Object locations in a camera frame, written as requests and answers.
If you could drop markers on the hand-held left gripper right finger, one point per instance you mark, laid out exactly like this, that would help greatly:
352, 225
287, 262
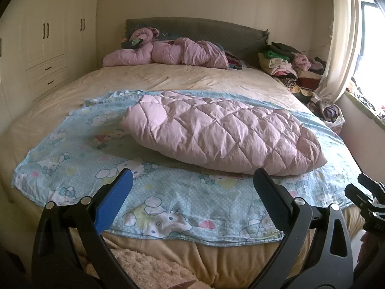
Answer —
270, 198

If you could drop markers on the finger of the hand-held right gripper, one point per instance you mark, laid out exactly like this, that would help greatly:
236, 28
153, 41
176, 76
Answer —
371, 183
358, 194

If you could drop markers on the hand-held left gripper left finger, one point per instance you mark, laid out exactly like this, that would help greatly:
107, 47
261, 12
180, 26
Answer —
112, 198

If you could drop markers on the pink quilted jacket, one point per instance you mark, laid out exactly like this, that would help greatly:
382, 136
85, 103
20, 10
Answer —
216, 132

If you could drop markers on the person's right forearm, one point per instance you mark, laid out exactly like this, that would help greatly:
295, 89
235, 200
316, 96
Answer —
367, 246

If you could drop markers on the bag of dark clothes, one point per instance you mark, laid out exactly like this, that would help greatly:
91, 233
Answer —
331, 111

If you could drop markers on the pile of folded clothes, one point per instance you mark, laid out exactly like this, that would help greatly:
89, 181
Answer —
279, 63

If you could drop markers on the blue cartoon printed sheet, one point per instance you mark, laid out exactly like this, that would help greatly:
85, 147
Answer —
75, 156

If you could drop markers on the fluffy beige fabric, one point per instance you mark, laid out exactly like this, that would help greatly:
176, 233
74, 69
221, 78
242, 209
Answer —
144, 266

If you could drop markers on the bed with beige cover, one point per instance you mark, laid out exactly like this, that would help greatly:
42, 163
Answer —
180, 78

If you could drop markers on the multicolour patterned cloth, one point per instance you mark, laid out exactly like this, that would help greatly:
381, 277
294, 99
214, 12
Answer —
234, 60

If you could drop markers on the window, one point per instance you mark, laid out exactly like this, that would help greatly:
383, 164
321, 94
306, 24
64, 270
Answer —
373, 36

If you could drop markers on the white curtain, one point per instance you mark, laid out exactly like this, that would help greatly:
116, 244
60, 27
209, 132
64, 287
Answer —
343, 36

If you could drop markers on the dark floral garment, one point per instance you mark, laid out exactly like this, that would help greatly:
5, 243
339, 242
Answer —
134, 42

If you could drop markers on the crumpled pink quilted garment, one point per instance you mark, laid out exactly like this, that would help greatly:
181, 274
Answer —
186, 52

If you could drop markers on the cream wardrobe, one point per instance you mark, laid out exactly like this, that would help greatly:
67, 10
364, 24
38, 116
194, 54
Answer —
51, 36

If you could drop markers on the grey padded headboard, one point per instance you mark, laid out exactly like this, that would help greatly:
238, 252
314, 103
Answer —
210, 31

